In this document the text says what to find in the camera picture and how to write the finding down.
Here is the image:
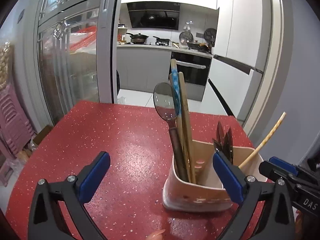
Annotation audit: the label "person's left hand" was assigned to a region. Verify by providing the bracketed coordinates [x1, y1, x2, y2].
[145, 229, 165, 240]

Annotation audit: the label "pink utensil holder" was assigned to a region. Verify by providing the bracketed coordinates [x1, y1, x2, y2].
[162, 139, 268, 213]

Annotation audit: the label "plain wooden chopstick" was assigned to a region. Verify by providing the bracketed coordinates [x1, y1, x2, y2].
[178, 72, 196, 184]

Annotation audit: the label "yellow patterned chopstick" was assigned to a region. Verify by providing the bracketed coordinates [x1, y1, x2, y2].
[239, 112, 286, 170]

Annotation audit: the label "stacked pink plastic stools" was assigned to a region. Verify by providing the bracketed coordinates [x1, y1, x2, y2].
[0, 83, 36, 186]

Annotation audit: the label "white refrigerator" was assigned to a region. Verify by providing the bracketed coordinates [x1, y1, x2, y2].
[209, 0, 272, 124]

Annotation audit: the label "built-in black oven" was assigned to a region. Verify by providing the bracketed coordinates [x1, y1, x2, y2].
[171, 51, 211, 86]

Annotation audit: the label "grey kitchen cabinets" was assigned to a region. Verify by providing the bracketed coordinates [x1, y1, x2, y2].
[117, 44, 213, 101]

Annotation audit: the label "blue patterned chopstick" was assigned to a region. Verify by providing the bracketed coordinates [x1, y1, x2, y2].
[170, 59, 185, 151]

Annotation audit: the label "black wok on stove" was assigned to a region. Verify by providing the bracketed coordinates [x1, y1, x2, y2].
[126, 33, 148, 44]

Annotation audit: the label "bag of round snacks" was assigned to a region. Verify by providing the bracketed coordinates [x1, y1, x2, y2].
[0, 41, 14, 90]

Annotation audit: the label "glass display cabinet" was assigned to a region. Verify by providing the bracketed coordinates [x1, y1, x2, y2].
[36, 0, 119, 124]

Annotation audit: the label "black range hood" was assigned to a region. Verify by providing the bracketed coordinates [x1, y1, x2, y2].
[126, 1, 181, 30]

